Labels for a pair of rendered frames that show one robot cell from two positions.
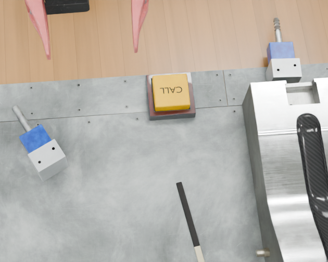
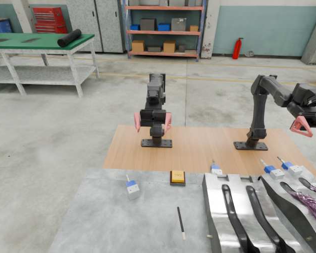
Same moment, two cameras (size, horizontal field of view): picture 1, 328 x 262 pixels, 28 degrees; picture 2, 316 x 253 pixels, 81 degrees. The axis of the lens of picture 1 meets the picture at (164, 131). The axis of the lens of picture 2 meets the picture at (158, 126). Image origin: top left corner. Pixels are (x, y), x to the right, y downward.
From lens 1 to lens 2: 30 cm
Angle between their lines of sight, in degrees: 34
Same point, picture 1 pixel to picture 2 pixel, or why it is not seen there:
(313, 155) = (227, 199)
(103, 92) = (155, 175)
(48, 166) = (133, 192)
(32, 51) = (136, 161)
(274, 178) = (213, 204)
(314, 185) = (229, 210)
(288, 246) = (219, 229)
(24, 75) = (132, 167)
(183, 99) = (181, 177)
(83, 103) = (148, 177)
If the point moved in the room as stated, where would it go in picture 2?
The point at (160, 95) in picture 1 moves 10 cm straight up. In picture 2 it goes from (173, 175) to (175, 162)
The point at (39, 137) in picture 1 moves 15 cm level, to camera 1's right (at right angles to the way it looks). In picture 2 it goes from (132, 183) to (162, 191)
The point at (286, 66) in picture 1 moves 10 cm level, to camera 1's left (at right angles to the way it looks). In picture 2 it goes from (216, 171) to (197, 167)
